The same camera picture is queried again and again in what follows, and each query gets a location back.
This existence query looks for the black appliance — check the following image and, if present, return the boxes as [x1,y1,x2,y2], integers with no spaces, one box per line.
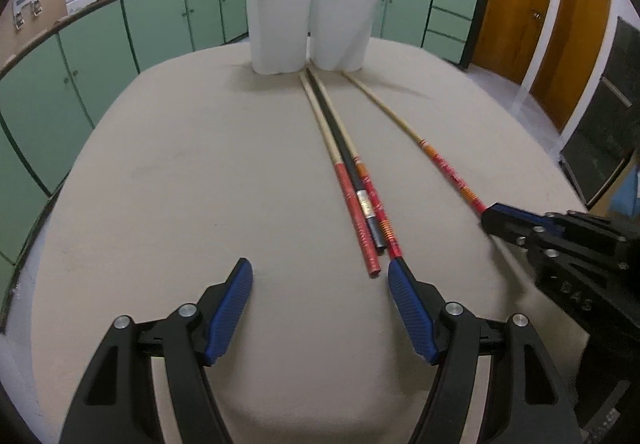
[559,16,640,210]

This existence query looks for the bamboo chopstick with orange handle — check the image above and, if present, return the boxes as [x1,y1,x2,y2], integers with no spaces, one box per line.
[341,69,490,217]

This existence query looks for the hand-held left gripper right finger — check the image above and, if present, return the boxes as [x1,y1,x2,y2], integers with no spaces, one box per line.
[387,258,581,444]

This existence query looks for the black chopstick with silver band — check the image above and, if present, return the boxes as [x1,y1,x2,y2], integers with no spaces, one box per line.
[305,67,390,255]

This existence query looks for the bundle of chopsticks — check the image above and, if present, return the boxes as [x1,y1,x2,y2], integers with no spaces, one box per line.
[298,72,383,279]

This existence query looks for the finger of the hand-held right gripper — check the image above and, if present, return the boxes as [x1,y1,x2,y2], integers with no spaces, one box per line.
[487,203,626,237]
[481,213,631,270]

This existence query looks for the white bracket device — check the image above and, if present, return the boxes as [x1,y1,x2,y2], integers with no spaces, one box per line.
[11,0,42,31]

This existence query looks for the red orange patterned chopstick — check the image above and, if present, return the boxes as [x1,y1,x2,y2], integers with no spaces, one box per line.
[350,154,405,261]

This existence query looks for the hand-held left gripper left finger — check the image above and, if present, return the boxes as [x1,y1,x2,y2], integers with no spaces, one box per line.
[60,258,254,444]

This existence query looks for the white two-compartment utensil holder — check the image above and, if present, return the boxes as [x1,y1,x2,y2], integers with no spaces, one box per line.
[243,0,388,75]

